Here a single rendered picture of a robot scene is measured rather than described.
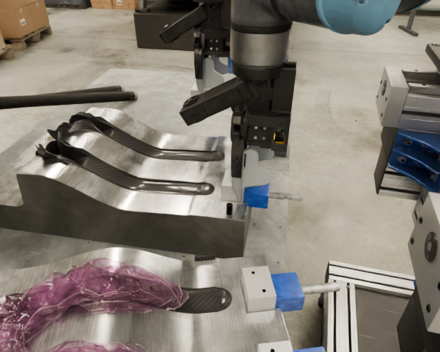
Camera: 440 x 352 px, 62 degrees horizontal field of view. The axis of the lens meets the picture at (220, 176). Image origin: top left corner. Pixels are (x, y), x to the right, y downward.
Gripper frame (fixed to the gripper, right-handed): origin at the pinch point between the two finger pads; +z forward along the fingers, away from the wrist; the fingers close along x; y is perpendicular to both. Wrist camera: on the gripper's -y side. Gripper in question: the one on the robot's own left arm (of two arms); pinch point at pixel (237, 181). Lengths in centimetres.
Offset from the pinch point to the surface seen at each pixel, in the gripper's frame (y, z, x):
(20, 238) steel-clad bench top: -37.6, 11.2, -8.7
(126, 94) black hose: -41, 8, 51
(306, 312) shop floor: 24, 91, 44
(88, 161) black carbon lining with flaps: -26.7, -0.5, 0.5
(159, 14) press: -144, 51, 384
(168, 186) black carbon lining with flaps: -12.3, 3.1, 0.6
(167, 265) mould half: -7.6, 4.3, -15.7
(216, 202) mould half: -2.9, 2.2, -3.4
